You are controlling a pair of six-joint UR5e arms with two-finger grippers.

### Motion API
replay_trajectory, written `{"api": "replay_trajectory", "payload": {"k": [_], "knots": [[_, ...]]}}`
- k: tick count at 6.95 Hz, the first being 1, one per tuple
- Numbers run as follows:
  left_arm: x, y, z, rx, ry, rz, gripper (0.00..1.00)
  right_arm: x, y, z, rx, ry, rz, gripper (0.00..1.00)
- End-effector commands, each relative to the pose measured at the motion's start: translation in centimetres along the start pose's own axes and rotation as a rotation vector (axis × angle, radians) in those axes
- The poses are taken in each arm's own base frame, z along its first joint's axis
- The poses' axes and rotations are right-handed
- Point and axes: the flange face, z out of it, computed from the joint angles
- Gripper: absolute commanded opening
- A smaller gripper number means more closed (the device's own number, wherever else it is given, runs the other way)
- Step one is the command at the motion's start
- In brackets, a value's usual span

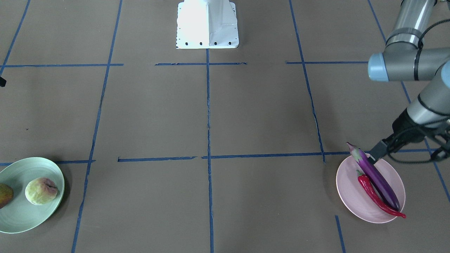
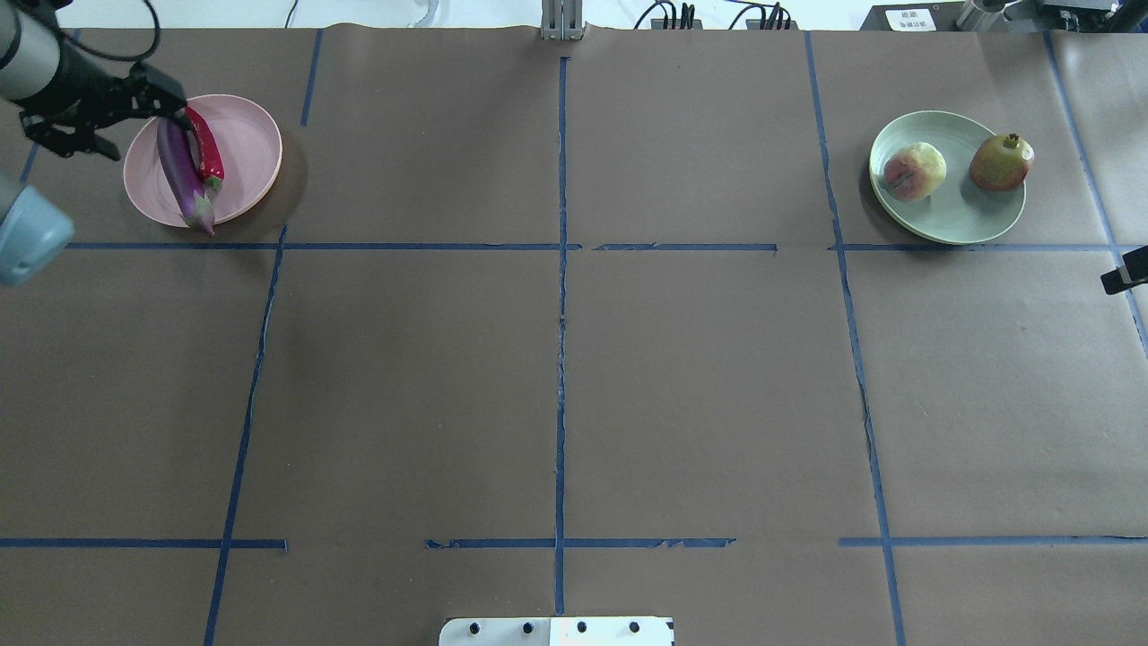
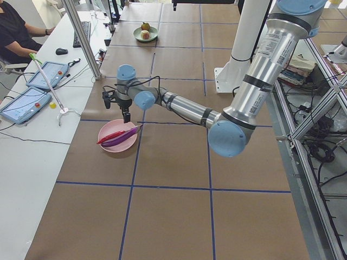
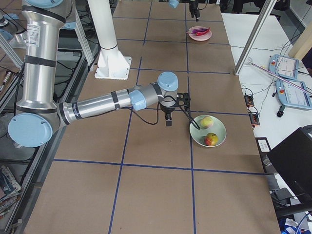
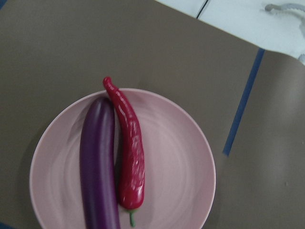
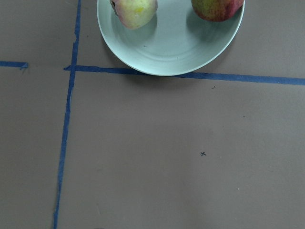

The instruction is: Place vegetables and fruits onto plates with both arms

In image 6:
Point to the yellow pink peach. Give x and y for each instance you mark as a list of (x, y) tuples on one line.
[(134, 14)]

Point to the red apple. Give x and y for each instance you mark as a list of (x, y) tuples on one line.
[(216, 10)]

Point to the green plate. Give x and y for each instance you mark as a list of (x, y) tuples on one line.
[(176, 41)]

